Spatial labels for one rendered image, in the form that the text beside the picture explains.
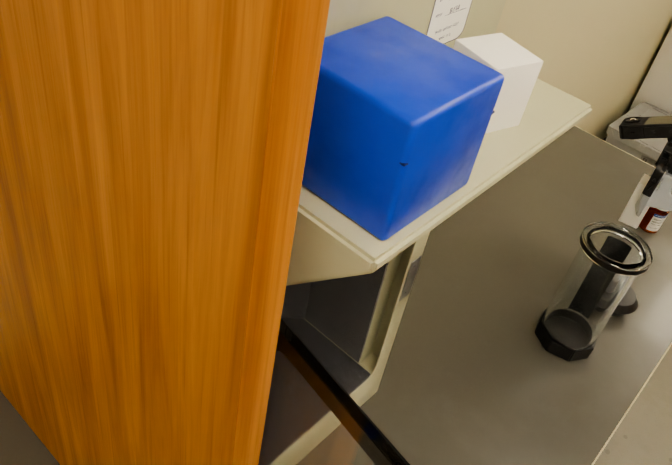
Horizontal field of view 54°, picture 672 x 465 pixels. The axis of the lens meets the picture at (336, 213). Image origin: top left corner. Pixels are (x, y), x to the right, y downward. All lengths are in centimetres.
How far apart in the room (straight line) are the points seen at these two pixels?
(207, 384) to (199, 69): 23
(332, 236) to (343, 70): 10
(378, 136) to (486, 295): 89
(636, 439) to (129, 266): 216
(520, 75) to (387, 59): 15
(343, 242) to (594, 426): 80
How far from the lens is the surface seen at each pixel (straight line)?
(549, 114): 61
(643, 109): 362
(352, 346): 97
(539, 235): 144
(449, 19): 59
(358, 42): 44
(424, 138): 38
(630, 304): 133
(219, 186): 34
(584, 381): 120
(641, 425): 253
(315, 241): 43
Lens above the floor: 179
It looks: 40 degrees down
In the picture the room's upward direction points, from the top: 12 degrees clockwise
